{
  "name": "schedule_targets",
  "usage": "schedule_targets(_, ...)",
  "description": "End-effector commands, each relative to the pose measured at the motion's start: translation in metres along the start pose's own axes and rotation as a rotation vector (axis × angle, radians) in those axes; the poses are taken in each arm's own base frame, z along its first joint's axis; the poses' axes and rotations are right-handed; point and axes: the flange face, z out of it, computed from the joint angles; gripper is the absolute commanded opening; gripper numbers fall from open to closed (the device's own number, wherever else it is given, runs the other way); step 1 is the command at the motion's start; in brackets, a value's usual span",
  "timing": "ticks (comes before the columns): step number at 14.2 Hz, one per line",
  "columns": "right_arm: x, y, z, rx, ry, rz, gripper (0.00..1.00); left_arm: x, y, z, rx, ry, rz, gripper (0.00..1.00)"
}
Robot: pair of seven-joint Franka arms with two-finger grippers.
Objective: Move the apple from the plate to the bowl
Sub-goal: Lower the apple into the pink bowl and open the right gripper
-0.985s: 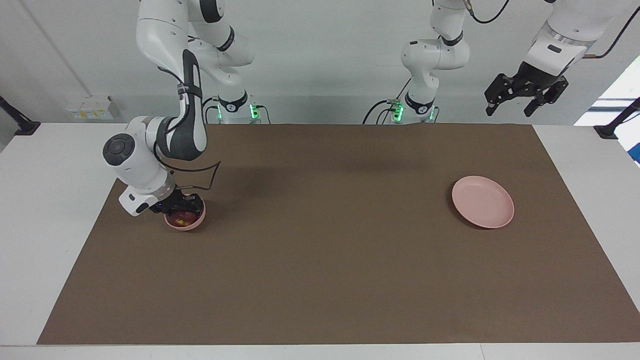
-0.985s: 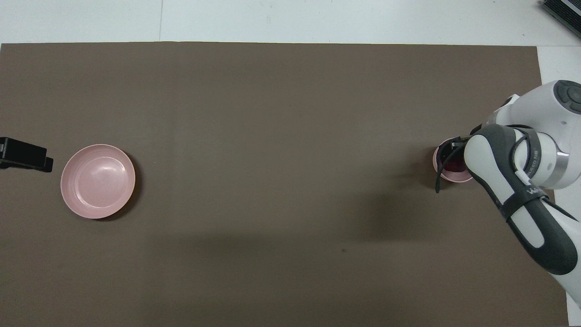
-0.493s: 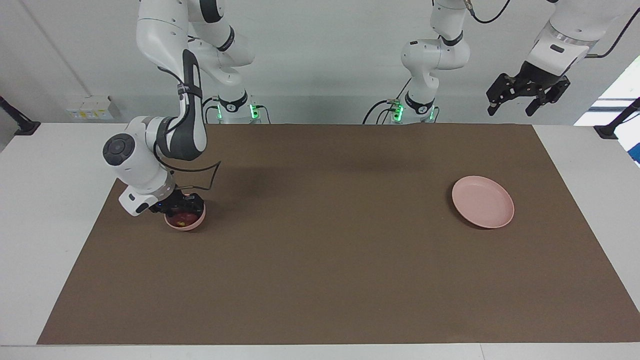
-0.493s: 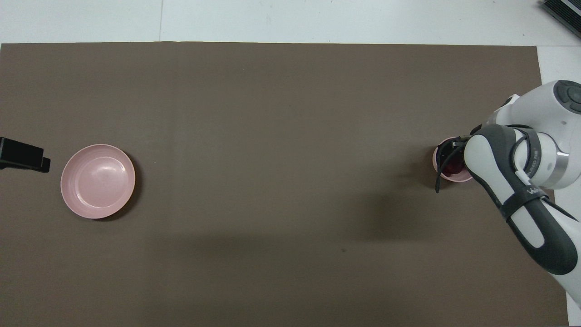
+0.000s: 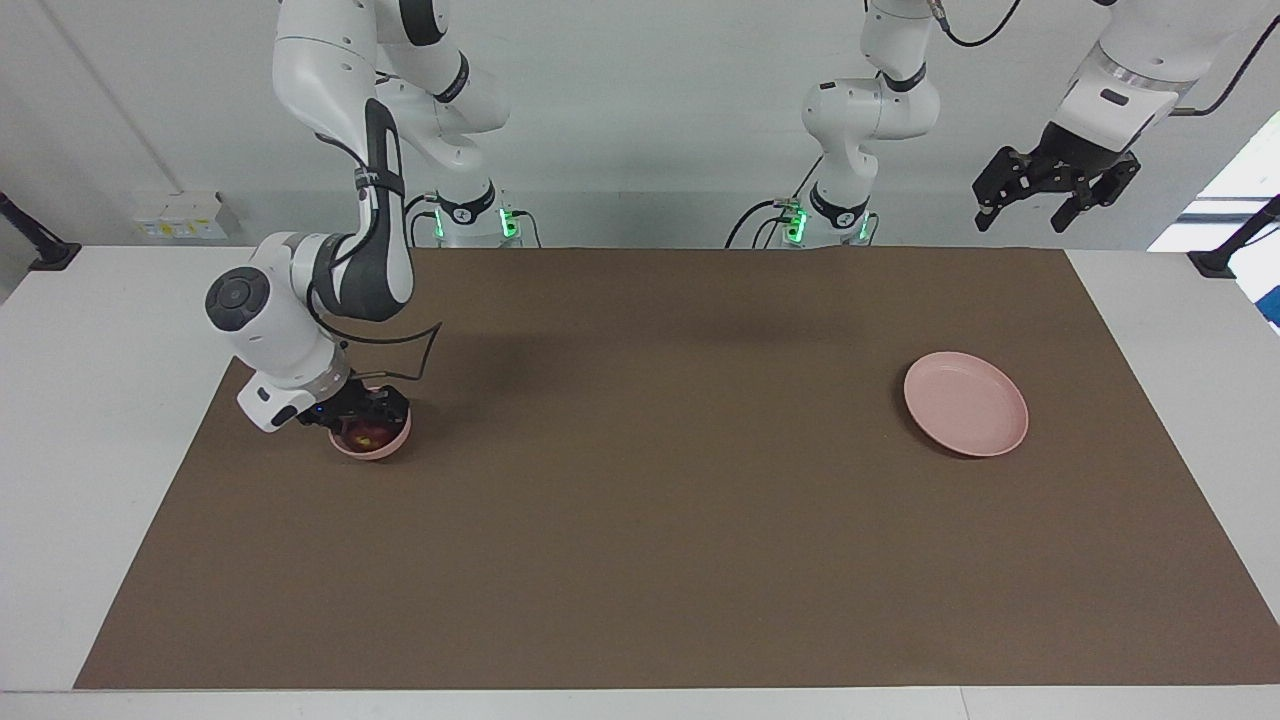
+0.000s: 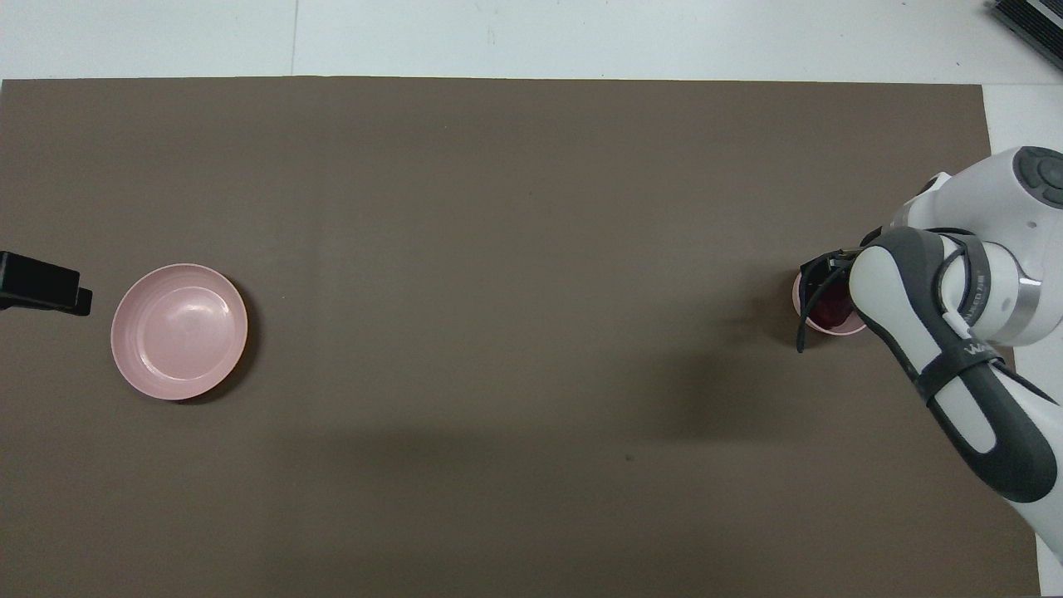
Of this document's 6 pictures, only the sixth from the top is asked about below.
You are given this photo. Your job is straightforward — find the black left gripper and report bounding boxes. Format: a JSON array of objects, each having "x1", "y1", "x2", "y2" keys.
[{"x1": 0, "y1": 251, "x2": 92, "y2": 316}]

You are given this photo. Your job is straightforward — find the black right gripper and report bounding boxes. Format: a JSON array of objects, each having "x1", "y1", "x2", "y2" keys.
[{"x1": 799, "y1": 249, "x2": 857, "y2": 294}]

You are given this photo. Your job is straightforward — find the dark red apple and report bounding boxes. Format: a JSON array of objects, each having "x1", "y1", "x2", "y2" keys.
[{"x1": 810, "y1": 278, "x2": 858, "y2": 330}]

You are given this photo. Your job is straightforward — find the pink bowl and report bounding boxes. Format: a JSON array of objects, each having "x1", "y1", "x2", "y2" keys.
[{"x1": 791, "y1": 267, "x2": 870, "y2": 336}]

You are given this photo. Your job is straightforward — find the pink plate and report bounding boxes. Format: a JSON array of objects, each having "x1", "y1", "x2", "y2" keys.
[{"x1": 110, "y1": 263, "x2": 249, "y2": 402}]

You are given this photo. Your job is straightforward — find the brown table mat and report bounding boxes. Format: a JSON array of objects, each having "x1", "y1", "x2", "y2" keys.
[{"x1": 0, "y1": 76, "x2": 1041, "y2": 598}]

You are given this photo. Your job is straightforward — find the black ribbed device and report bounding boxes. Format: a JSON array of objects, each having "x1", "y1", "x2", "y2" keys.
[{"x1": 987, "y1": 0, "x2": 1063, "y2": 72}]

